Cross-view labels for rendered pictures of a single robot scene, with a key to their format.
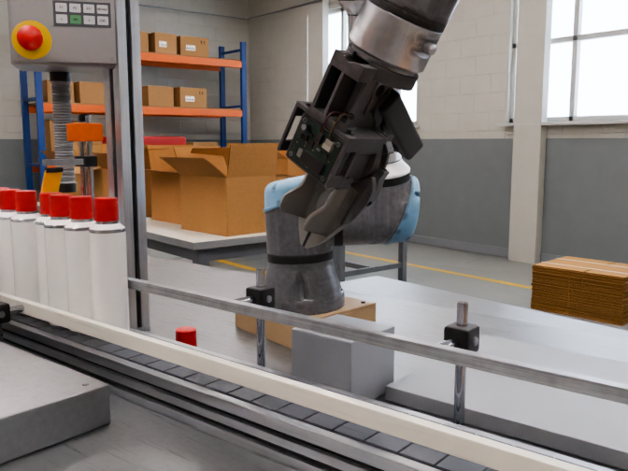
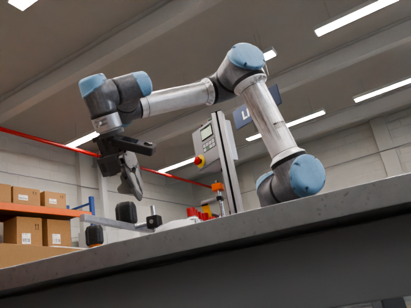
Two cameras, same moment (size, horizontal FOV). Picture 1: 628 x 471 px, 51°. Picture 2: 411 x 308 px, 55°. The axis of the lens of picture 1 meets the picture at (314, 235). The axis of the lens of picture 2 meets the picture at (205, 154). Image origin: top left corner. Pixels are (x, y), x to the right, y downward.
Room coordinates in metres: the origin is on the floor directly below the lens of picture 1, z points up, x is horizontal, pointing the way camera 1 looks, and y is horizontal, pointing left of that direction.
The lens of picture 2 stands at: (0.46, -1.06, 0.78)
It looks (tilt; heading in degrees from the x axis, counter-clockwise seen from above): 19 degrees up; 66
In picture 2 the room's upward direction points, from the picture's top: 10 degrees counter-clockwise
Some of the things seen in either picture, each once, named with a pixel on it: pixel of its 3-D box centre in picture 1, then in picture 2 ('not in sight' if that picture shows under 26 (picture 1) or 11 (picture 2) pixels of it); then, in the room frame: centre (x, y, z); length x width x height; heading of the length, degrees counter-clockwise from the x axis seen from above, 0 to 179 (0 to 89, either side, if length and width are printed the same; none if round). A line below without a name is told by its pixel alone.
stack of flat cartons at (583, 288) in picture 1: (592, 288); not in sight; (4.54, -1.94, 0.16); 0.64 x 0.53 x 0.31; 44
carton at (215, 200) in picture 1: (227, 187); not in sight; (2.93, 0.38, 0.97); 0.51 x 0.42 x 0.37; 134
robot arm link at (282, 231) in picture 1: (302, 212); (276, 194); (1.16, 0.02, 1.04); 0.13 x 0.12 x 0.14; 91
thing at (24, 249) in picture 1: (29, 252); not in sight; (1.09, 0.47, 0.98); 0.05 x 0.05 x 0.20
